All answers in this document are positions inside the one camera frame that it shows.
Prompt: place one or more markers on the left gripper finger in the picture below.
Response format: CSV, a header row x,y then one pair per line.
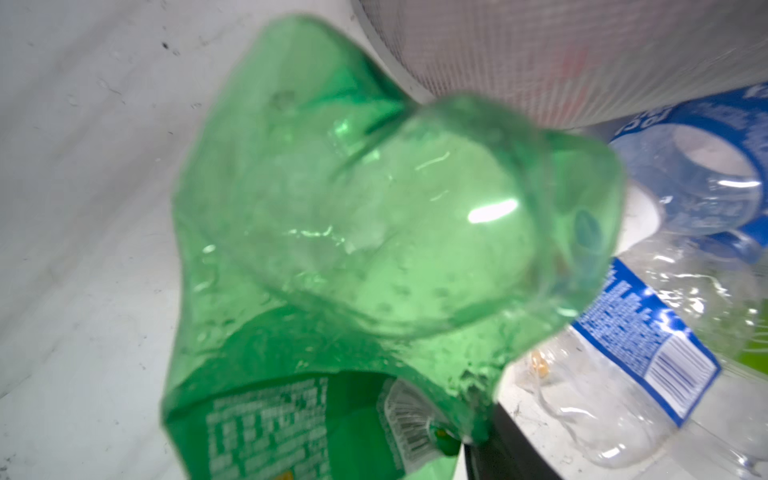
x,y
506,455

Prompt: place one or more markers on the green crushed plastic bottle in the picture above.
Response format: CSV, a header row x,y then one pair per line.
x,y
359,269

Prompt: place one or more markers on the green label clear bottle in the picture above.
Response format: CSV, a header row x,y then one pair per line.
x,y
754,354

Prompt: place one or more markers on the grey mesh waste bin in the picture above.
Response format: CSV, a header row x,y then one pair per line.
x,y
570,63

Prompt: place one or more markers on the small bottle blue cap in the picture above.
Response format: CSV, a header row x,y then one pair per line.
x,y
652,362

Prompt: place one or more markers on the clear bottle blue label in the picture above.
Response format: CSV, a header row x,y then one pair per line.
x,y
695,168

